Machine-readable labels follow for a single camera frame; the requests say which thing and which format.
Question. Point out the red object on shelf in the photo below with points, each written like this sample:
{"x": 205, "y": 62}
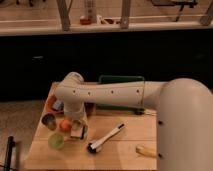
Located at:
{"x": 84, "y": 21}

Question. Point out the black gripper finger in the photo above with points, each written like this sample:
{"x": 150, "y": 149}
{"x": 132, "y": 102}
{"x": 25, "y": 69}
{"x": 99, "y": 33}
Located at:
{"x": 83, "y": 133}

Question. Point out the metal cup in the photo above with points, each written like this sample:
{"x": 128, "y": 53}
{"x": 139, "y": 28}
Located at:
{"x": 49, "y": 121}

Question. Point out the orange ball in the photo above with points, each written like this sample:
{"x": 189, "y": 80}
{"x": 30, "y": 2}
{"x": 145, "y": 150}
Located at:
{"x": 65, "y": 126}

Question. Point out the green paper cup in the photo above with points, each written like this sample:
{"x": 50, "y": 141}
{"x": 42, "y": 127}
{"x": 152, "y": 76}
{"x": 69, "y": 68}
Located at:
{"x": 56, "y": 141}

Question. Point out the black white brush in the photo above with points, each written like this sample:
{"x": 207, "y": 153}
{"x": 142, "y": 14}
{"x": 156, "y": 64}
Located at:
{"x": 94, "y": 146}

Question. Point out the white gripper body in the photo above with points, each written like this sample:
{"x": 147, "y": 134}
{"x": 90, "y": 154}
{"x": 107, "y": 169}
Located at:
{"x": 76, "y": 128}

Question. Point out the black pole left edge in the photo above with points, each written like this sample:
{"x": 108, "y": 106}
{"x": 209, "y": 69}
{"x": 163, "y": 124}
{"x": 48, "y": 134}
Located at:
{"x": 8, "y": 155}

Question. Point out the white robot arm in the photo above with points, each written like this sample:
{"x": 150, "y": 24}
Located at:
{"x": 184, "y": 109}

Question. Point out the yellow banana piece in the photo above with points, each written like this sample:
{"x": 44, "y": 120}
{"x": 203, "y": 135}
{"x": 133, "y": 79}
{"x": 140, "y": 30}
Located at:
{"x": 145, "y": 151}

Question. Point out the orange bowl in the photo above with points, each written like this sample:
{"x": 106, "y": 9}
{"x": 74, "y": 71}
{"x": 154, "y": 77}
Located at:
{"x": 49, "y": 105}

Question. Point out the blue eraser block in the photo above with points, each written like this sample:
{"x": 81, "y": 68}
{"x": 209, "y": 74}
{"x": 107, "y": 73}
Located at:
{"x": 57, "y": 105}

